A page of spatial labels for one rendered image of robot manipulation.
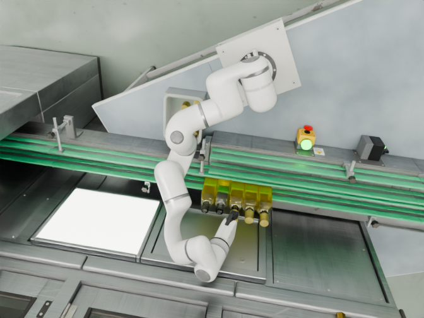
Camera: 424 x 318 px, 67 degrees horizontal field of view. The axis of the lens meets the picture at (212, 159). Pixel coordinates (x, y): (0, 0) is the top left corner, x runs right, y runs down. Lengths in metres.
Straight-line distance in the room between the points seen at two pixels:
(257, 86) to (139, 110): 0.71
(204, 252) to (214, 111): 0.43
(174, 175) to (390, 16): 0.97
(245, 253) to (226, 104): 0.60
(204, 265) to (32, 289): 0.61
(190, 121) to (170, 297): 0.61
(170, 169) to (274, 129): 0.64
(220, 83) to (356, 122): 0.75
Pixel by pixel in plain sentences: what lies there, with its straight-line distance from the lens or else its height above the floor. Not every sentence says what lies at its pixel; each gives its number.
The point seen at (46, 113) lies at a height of 0.72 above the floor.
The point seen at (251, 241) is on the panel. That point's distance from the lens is 1.36.
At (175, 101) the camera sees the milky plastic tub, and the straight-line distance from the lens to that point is 1.47.
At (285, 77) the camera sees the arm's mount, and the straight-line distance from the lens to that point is 1.34.
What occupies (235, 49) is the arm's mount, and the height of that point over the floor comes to 0.83.
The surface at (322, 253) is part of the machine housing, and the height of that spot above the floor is 1.11.
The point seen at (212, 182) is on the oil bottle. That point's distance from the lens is 1.38.
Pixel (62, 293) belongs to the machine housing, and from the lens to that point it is 1.26.
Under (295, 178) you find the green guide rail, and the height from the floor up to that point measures 0.91.
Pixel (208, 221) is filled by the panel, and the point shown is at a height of 1.07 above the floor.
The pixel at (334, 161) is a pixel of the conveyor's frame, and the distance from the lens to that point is 1.46.
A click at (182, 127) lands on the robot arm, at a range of 0.99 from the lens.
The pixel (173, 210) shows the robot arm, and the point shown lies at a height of 1.36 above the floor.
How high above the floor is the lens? 2.09
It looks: 57 degrees down
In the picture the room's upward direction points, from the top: 166 degrees counter-clockwise
